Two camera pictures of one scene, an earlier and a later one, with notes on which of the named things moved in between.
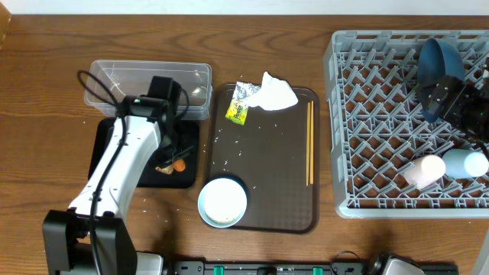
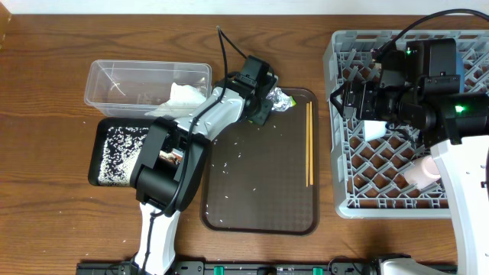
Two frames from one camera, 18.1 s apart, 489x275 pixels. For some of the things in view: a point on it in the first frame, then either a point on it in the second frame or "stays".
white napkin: [274, 94] → [183, 101]
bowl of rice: [222, 202] → [374, 130]
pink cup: [425, 170] stays
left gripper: [167, 159] → [262, 114]
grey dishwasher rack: [380, 127] stays
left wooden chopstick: [309, 144] stays
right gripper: [447, 85] → [364, 111]
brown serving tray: [274, 156] stays
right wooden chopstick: [312, 142] stays
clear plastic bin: [108, 83] stays
